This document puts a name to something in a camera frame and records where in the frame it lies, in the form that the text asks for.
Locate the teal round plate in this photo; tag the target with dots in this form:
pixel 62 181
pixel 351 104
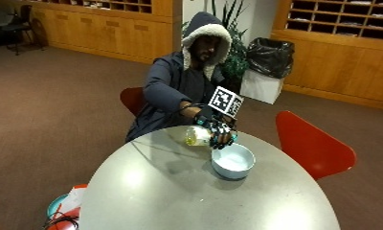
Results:
pixel 55 204

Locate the light blue bowl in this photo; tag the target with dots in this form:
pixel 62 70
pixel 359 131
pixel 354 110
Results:
pixel 233 161

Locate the wooden pigeonhole cabinet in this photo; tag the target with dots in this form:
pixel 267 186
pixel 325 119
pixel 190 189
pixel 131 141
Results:
pixel 111 25
pixel 340 48

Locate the white paper sheet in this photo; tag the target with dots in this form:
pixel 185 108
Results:
pixel 74 198

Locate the white marker cube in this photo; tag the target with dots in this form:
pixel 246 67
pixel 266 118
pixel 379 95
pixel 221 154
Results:
pixel 225 101

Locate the white waste bin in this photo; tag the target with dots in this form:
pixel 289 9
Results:
pixel 261 87

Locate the green potted plant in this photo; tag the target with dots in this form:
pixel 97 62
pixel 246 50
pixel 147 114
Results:
pixel 237 54

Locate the black bin bag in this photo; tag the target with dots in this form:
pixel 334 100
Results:
pixel 270 56

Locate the the person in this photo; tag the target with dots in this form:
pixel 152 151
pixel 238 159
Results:
pixel 186 73

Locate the black chair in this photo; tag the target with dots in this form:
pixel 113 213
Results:
pixel 17 28

